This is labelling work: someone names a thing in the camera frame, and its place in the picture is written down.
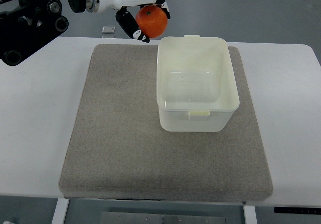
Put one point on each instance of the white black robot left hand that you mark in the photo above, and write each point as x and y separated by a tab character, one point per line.
126	11

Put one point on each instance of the orange fruit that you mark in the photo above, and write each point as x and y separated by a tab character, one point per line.
152	20

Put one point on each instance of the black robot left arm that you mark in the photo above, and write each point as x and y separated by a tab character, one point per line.
32	25

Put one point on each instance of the white plastic box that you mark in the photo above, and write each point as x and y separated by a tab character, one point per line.
196	89

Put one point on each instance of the small clear floor plate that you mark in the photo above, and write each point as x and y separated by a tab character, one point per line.
108	29

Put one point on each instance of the grey felt mat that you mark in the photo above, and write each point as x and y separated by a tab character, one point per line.
118	149

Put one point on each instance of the white left table leg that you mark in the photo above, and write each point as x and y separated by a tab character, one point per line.
60	211

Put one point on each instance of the white table leg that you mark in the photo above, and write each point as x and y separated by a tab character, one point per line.
250	214
60	211

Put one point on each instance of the white right table leg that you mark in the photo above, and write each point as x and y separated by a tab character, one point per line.
250	214

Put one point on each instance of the black table control panel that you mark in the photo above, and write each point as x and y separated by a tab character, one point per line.
297	210

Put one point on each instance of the grey metal base plate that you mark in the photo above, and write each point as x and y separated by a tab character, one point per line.
126	217

